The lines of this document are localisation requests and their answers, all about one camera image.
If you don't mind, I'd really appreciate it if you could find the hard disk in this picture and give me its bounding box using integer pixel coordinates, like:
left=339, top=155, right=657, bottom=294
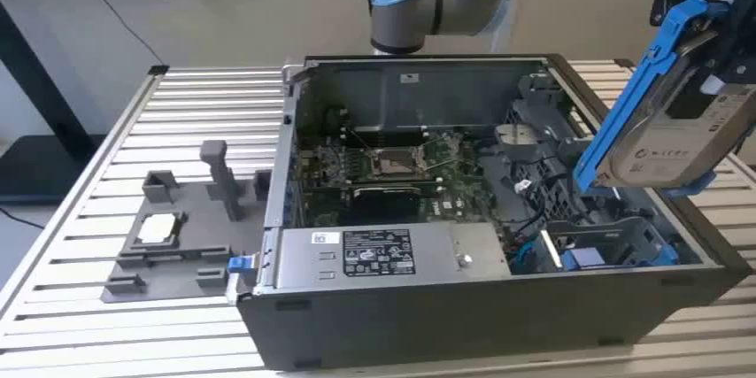
left=571, top=0, right=756, bottom=198

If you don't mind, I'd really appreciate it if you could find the black disk wire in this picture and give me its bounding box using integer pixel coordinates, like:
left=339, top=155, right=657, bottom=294
left=519, top=182, right=594, bottom=238

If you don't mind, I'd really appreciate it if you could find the gray disk bay cage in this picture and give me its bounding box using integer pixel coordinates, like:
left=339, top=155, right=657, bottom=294
left=489, top=71, right=689, bottom=274

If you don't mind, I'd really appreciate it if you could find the green motherboard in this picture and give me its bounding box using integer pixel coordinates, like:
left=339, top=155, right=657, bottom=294
left=295, top=128, right=511, bottom=229

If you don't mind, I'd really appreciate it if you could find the CPU socket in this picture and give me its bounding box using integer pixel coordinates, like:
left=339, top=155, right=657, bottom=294
left=365, top=146, right=429, bottom=181

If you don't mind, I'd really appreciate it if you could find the black graphics card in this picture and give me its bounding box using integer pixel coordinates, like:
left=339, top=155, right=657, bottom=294
left=349, top=183, right=425, bottom=225

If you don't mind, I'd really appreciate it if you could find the black open PC case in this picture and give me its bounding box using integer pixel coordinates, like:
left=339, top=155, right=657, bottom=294
left=235, top=52, right=755, bottom=373

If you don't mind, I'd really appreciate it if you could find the silver power supply unit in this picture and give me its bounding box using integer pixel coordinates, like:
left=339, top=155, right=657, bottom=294
left=273, top=221, right=513, bottom=289

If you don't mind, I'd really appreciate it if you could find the blue case latch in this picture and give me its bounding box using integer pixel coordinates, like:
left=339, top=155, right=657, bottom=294
left=226, top=253, right=254, bottom=274

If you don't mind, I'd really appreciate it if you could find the silver CPU chip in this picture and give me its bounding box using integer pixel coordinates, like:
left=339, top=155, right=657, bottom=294
left=135, top=212, right=181, bottom=245

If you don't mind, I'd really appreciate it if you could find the gray parts rack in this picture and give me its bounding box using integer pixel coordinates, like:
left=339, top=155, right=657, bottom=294
left=101, top=139, right=275, bottom=306

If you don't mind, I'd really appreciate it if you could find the black monitor stand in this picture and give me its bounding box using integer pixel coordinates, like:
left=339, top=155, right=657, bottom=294
left=0, top=0, right=110, bottom=206

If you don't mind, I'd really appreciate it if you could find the white post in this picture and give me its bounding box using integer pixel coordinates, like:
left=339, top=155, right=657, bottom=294
left=489, top=0, right=531, bottom=57

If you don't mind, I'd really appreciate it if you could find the blue disk carrier handle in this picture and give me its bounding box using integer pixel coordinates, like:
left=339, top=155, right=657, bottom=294
left=559, top=248, right=606, bottom=271

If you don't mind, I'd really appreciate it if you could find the blue disk wire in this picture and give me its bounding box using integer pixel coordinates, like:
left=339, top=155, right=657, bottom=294
left=510, top=235, right=541, bottom=274

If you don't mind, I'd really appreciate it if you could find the thin black wall cable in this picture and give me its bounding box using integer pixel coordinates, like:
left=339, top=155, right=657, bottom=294
left=58, top=0, right=169, bottom=70

